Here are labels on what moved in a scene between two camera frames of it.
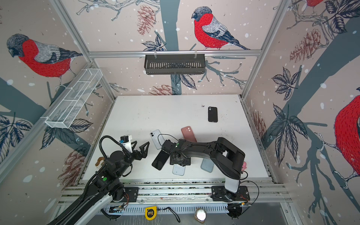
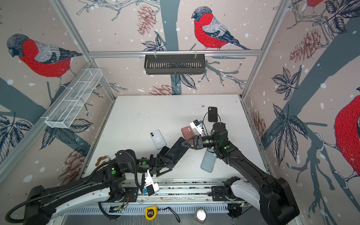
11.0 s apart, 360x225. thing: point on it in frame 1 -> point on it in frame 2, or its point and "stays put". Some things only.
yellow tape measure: x=150 y=213 stays put
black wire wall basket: x=175 y=64 stays put
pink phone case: x=188 y=134 stays put
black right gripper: x=172 y=159 -> x=199 y=143
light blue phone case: x=207 y=165 stays put
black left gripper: x=139 y=156 -> x=154 y=166
